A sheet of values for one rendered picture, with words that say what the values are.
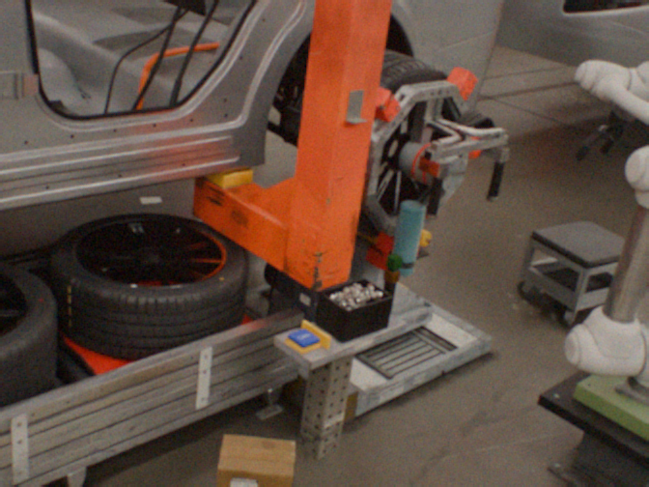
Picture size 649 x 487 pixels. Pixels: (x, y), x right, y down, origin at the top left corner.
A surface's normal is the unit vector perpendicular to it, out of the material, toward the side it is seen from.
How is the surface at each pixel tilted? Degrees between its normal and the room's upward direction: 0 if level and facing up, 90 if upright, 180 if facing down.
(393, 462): 0
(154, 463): 0
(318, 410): 90
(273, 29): 90
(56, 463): 90
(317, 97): 90
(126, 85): 81
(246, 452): 0
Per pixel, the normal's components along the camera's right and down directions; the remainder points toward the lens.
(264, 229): -0.72, 0.20
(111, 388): 0.68, 0.38
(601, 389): 0.13, -0.90
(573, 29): -0.51, 0.32
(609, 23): -0.22, 0.36
